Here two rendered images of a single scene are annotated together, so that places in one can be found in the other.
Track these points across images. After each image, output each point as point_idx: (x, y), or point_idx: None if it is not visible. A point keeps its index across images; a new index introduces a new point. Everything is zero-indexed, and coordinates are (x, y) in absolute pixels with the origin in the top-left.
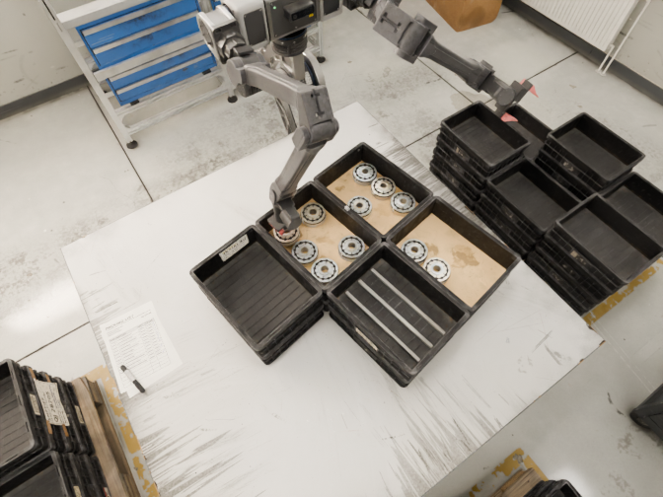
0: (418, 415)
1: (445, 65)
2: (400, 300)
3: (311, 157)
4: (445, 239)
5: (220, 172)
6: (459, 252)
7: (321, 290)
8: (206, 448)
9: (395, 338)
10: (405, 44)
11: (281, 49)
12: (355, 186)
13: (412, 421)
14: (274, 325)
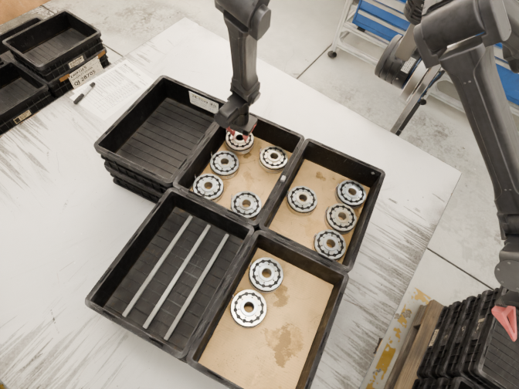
0: (81, 344)
1: (473, 128)
2: (198, 275)
3: (234, 40)
4: (302, 312)
5: (302, 85)
6: (288, 335)
7: (171, 181)
8: (32, 160)
9: (145, 281)
10: (431, 18)
11: (408, 5)
12: (330, 191)
13: (73, 339)
14: (137, 164)
